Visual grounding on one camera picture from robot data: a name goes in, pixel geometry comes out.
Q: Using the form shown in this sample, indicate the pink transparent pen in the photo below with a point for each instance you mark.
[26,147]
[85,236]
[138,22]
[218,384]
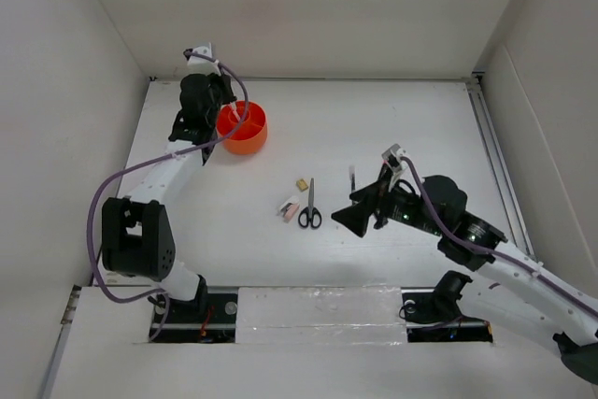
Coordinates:
[237,114]

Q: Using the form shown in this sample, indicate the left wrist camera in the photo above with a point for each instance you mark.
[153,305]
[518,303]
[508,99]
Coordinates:
[201,55]

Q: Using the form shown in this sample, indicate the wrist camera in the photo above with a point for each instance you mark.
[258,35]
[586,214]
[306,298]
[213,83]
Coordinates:
[393,165]
[201,55]

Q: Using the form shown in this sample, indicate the orange round divided container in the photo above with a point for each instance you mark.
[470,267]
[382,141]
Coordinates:
[251,135]

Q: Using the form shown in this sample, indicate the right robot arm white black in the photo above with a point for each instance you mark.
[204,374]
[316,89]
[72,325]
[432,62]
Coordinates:
[494,281]

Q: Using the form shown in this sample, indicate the thin black pen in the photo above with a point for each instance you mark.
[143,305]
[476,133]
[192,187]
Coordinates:
[352,178]

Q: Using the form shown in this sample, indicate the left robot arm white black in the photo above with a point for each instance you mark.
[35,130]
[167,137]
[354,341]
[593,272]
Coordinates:
[137,239]

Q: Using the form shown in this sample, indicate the pink white mini stapler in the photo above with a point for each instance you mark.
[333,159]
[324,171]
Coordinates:
[289,208]

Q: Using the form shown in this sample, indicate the metal rail at table front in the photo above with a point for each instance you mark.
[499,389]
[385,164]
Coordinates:
[373,315]

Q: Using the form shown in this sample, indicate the aluminium rail right side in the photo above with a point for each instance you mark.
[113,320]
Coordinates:
[516,223]

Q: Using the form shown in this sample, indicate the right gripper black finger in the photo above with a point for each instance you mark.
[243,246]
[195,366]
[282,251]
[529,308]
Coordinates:
[370,194]
[355,218]

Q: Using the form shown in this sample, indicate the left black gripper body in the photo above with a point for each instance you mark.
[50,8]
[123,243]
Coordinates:
[220,92]

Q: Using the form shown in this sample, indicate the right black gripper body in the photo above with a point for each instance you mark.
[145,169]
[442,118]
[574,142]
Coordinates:
[393,204]

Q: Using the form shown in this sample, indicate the small tan eraser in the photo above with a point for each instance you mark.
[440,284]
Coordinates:
[301,184]

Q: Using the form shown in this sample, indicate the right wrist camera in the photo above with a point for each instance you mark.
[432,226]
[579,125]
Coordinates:
[393,165]

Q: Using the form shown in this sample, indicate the black handled scissors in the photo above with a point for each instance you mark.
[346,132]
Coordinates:
[310,216]

